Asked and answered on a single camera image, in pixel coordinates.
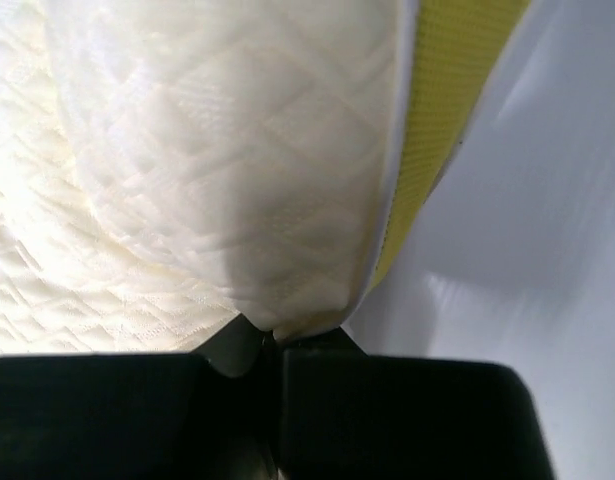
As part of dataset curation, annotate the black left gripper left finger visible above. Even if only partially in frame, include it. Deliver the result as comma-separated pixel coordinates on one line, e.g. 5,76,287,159
0,317,271,479

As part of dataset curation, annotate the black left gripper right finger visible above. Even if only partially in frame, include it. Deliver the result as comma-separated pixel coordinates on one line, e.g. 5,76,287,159
276,329,554,479

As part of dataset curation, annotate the cream quilted pillow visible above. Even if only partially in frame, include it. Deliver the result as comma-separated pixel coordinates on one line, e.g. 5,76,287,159
0,0,531,357

